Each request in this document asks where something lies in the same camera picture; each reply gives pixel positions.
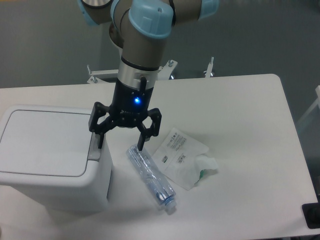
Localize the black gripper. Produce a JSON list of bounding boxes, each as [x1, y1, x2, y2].
[[88, 79, 162, 151]]

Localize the grey lid push button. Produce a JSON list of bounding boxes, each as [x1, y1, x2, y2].
[[87, 133, 102, 162]]

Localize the white trash can lid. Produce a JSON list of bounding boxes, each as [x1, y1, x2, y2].
[[0, 109, 92, 177]]

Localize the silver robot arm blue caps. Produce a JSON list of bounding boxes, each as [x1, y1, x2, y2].
[[78, 0, 220, 150]]

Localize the white plastic trash can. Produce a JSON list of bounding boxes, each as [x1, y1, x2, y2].
[[0, 104, 113, 212]]

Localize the clear crushed plastic bottle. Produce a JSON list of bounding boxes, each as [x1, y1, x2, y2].
[[126, 145, 177, 215]]

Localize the white printed packaging wrapper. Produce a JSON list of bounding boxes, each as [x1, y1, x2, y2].
[[152, 128, 215, 191]]

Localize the black device at table edge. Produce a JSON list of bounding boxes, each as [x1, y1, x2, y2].
[[301, 201, 320, 229]]

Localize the white frame at right edge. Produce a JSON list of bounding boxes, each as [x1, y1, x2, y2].
[[296, 85, 320, 134]]

